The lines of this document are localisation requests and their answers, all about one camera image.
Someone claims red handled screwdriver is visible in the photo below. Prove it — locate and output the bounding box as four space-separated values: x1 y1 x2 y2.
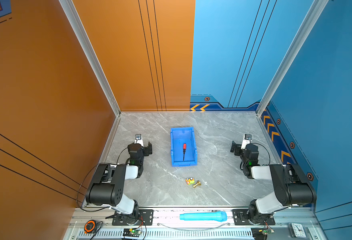
183 143 187 162

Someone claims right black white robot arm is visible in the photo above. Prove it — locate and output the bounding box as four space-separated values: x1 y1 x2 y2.
231 140 317 225

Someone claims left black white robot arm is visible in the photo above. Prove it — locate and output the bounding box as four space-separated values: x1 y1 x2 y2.
85 143 152 225

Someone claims blue plastic bin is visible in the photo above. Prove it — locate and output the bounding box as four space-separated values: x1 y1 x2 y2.
170 127 198 167

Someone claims brass fitting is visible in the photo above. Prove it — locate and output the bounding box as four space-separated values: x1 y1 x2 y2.
193 181 202 188

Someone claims small yellow orange toy block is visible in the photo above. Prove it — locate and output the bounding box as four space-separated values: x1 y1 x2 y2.
186 178 195 185

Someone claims light blue plastic cylinder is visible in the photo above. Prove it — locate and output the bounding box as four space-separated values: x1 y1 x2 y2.
180 211 228 222

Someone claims green circuit board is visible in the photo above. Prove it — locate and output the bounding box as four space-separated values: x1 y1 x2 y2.
122 229 143 239

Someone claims small right circuit board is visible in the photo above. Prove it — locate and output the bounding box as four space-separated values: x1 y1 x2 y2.
259 229 275 236

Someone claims orange black tape measure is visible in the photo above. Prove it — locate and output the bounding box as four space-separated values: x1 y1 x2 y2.
84 220 98 234

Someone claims small white clock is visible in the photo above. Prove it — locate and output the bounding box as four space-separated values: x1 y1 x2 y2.
289 223 307 239

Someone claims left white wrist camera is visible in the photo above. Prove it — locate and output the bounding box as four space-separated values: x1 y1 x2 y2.
134 134 144 147

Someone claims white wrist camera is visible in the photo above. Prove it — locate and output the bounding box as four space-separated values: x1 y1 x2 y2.
134 134 144 147
241 134 252 150

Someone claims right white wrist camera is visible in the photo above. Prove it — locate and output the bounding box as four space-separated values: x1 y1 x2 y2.
241 134 252 150

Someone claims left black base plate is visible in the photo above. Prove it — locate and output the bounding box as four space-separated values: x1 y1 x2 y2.
112 209 153 227

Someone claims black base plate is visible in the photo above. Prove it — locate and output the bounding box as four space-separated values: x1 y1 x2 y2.
112 209 153 227
232 209 276 226

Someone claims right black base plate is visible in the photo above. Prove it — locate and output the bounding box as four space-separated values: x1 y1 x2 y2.
232 209 276 226

